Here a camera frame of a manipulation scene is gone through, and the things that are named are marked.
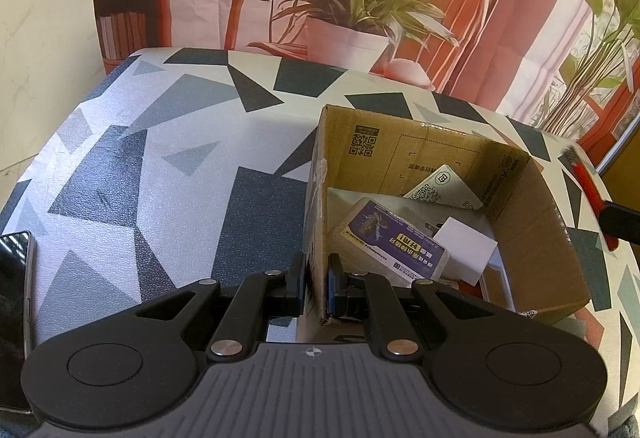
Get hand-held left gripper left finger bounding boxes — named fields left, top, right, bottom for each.
left=134, top=252, right=307, bottom=362

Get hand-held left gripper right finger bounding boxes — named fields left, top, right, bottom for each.
left=326, top=253, right=502, bottom=362

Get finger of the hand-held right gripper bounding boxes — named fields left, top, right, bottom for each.
left=597, top=199, right=640, bottom=250

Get red brush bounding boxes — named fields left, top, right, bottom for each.
left=561, top=145, right=625, bottom=253

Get brown cardboard box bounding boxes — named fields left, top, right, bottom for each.
left=295, top=104, right=592, bottom=344

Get purple printed box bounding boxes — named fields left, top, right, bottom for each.
left=327, top=198, right=452, bottom=283

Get white rectangular block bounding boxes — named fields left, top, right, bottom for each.
left=425, top=216, right=499, bottom=280

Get white coded card packet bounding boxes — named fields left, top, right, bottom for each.
left=402, top=164, right=484, bottom=212

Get geometric patterned tablecloth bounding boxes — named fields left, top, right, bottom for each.
left=0, top=47, right=640, bottom=438

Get black smartphone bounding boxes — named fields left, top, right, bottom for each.
left=0, top=230, right=37, bottom=415

